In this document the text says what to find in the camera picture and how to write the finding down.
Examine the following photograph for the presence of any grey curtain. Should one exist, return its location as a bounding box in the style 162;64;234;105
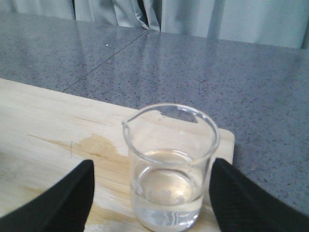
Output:
0;0;309;49

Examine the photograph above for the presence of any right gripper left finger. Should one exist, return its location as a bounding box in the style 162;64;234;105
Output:
0;159;94;232

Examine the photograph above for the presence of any glass beaker with liquid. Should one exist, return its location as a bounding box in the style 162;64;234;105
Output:
122;103;220;232

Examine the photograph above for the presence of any light wooden cutting board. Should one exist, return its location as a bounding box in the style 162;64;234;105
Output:
0;79;235;232

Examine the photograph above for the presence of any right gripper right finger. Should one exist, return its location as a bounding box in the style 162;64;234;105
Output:
209;158;309;232

